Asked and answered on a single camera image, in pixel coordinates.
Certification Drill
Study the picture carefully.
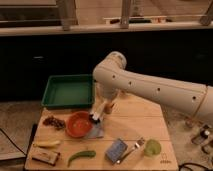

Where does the silver fork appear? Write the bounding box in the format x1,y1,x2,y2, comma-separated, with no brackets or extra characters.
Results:
116,138,145,164

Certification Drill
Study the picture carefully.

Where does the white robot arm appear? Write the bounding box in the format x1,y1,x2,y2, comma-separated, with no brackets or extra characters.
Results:
93,51,213,126

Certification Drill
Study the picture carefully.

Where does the yellow banana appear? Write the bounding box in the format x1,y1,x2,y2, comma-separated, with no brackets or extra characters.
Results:
33,140,61,148

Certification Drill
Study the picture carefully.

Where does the black cable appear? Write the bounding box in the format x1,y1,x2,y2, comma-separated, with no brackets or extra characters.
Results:
0,125,28,156

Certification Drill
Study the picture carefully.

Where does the green cup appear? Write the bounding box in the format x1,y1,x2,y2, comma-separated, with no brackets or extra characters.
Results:
144,139,161,157

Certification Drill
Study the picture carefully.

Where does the blue grey cloth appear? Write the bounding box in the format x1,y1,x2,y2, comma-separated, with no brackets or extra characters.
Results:
86,123,104,139

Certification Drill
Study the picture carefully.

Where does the green chili pepper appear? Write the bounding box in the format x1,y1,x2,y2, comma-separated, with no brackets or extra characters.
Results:
67,150,96,167

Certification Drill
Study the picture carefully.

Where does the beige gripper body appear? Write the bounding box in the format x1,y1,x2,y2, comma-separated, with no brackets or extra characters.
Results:
95,99,115,115

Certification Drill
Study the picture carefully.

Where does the green plastic tray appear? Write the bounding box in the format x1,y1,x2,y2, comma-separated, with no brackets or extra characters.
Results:
42,74,95,109

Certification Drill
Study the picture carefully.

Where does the black and white brush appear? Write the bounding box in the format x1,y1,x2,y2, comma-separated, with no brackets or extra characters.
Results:
89,109,102,124

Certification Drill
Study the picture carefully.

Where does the brown rectangular box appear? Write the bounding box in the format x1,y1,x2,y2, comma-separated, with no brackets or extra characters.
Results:
32,147,60,166

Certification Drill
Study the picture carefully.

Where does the red bowl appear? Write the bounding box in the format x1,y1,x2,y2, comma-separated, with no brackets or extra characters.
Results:
66,111,92,138

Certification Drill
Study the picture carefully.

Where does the dark grape bunch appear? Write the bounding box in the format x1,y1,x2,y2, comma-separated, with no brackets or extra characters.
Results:
43,116,66,130

